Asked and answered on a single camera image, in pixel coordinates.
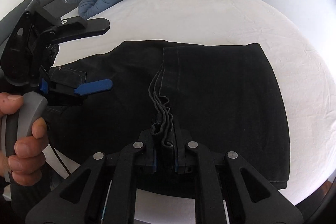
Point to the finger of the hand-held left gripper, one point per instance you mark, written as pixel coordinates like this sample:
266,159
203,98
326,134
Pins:
86,28
94,87

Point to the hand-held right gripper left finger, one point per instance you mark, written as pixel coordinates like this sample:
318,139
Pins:
153,161

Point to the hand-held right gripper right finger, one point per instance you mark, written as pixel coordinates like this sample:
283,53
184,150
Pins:
177,166

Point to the black pants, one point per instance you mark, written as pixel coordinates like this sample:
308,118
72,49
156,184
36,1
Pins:
223,108

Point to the person's left hand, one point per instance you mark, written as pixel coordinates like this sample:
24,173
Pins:
29,158

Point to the bed with white sheet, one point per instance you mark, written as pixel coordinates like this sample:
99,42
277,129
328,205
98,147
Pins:
210,16

